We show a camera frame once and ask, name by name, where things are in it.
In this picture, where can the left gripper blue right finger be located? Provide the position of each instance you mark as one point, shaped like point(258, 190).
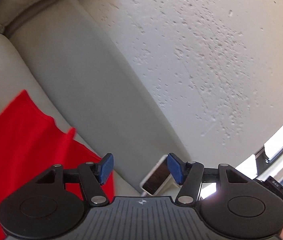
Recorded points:
point(189, 177)

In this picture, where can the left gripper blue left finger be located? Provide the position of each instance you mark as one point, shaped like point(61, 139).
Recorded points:
point(94, 175)

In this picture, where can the red shirt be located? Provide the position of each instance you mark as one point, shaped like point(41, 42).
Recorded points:
point(40, 191)

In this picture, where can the white smartphone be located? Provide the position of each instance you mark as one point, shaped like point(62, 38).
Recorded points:
point(157, 178)

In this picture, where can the grey sofa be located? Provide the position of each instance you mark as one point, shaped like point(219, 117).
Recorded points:
point(76, 74)

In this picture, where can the window with dark frame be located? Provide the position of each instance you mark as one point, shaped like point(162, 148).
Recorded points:
point(268, 161)

